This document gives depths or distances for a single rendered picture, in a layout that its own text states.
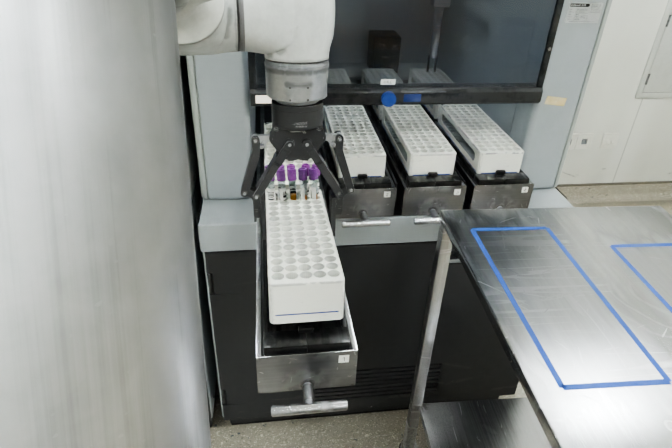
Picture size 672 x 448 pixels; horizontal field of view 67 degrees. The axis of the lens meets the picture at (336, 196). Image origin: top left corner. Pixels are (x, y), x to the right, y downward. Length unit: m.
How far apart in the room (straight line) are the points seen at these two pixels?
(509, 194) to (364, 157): 0.33
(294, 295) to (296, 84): 0.28
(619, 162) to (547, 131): 1.73
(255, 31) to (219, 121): 0.41
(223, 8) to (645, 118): 2.48
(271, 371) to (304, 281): 0.13
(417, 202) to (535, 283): 0.35
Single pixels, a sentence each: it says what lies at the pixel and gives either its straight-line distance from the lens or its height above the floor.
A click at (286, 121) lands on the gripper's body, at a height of 1.05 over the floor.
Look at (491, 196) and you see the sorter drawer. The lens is 1.15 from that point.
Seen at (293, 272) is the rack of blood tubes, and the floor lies 0.89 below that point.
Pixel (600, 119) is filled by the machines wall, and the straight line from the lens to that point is 2.76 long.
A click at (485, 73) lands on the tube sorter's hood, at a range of 1.11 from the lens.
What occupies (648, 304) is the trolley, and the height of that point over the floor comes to 0.82.
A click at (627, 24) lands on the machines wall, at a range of 2.65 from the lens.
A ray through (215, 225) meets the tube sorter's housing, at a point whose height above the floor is 0.73.
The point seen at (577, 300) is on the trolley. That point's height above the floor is 0.82.
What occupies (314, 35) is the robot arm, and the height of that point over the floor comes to 1.17.
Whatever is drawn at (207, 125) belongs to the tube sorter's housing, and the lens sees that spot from 1.07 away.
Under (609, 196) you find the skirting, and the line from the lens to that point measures 3.03.
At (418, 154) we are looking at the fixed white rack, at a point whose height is 0.87.
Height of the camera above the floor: 1.33
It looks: 31 degrees down
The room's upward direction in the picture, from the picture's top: 2 degrees clockwise
